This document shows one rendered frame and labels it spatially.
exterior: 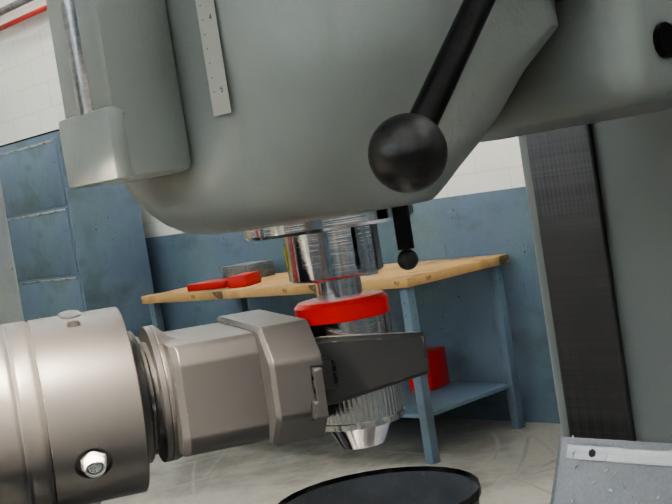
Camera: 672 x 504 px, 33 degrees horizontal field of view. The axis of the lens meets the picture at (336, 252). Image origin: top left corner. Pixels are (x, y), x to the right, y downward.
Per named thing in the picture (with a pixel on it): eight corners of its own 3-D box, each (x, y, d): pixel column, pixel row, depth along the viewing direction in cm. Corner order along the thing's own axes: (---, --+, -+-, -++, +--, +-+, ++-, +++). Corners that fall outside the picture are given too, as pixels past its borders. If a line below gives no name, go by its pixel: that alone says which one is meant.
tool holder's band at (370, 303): (303, 329, 55) (299, 308, 55) (291, 320, 59) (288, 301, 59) (398, 312, 55) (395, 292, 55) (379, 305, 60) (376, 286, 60)
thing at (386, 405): (320, 437, 55) (303, 329, 55) (307, 420, 59) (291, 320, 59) (415, 419, 56) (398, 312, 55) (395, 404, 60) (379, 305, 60)
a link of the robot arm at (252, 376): (313, 280, 50) (34, 325, 47) (343, 495, 51) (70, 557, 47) (245, 274, 62) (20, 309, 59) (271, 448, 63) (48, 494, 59)
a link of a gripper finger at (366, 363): (426, 383, 56) (306, 407, 54) (417, 319, 56) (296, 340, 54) (439, 387, 55) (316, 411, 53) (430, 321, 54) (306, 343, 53)
